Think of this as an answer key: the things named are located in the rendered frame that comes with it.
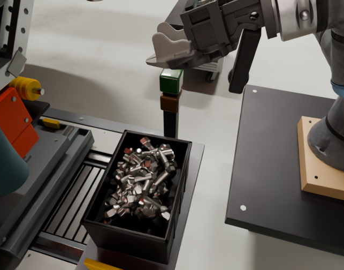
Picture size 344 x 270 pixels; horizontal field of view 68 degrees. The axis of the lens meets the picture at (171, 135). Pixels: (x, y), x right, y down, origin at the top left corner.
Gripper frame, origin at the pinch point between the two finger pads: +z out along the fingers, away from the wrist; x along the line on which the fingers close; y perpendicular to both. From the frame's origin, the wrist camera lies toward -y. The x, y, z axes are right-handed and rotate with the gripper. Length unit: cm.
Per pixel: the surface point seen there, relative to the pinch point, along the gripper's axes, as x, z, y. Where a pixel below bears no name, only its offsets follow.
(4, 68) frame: -2.9, 35.6, 8.2
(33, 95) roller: -7.5, 40.8, -1.9
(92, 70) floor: -89, 88, -34
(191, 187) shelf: 8.9, 1.8, -26.0
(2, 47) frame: -8.8, 38.2, 11.3
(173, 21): -94, 27, -25
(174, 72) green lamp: -2.5, -1.5, -4.2
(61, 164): -9, 60, -32
